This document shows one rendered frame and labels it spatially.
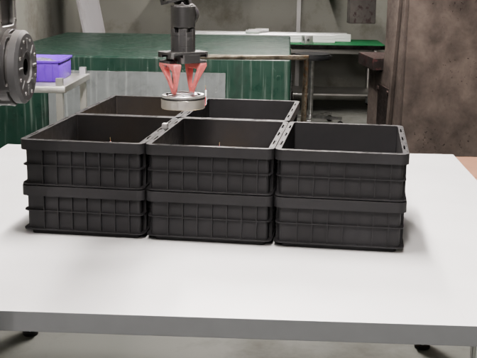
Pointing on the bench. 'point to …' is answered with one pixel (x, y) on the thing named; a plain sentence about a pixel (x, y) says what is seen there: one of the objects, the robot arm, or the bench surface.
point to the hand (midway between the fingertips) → (182, 90)
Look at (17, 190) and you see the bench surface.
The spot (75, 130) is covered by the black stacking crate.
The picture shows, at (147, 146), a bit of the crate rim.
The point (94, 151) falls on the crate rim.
